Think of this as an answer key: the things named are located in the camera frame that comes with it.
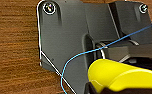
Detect yellow cup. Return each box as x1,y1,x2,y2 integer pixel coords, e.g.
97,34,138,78
86,58,152,93

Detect grey robot body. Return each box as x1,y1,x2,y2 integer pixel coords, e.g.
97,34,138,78
89,39,152,67

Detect blue cable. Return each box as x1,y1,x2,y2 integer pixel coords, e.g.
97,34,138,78
59,22,152,94

